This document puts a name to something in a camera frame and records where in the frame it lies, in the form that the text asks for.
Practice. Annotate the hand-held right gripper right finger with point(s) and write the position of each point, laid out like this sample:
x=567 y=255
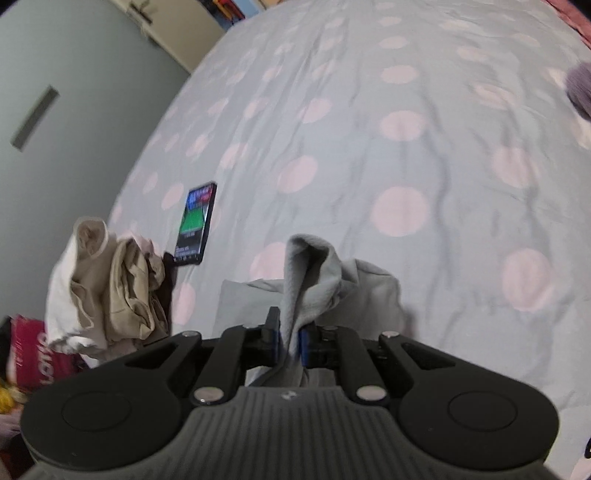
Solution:
x=303 y=346

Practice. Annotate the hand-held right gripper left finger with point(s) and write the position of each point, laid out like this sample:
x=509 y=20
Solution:
x=276 y=339

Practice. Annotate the light grey shirt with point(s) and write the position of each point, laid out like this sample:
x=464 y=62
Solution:
x=360 y=295

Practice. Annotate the beige crumpled clothes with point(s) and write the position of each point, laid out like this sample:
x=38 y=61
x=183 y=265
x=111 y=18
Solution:
x=129 y=295

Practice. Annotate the dark cloth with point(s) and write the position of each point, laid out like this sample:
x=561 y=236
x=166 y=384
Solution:
x=158 y=272

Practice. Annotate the black smartphone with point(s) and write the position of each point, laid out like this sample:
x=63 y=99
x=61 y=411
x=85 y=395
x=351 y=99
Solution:
x=194 y=226

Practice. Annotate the grey bed sheet pink dots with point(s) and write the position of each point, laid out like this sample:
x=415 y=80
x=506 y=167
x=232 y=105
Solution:
x=369 y=138

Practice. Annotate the red printed bag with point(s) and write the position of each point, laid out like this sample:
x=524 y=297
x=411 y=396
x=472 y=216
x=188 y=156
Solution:
x=32 y=355

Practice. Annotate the yellow item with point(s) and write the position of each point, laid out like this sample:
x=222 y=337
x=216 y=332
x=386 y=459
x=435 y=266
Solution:
x=10 y=399

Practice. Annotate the grey wardrobe door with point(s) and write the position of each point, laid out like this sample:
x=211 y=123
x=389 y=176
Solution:
x=69 y=115

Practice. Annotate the beige wooden cabinet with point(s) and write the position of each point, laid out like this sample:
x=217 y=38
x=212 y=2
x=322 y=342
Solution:
x=184 y=27

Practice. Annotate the purple grey cloth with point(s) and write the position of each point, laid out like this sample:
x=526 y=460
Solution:
x=581 y=90

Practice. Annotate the dark red blanket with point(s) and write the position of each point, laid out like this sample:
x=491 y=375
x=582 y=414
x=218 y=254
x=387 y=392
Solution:
x=575 y=21

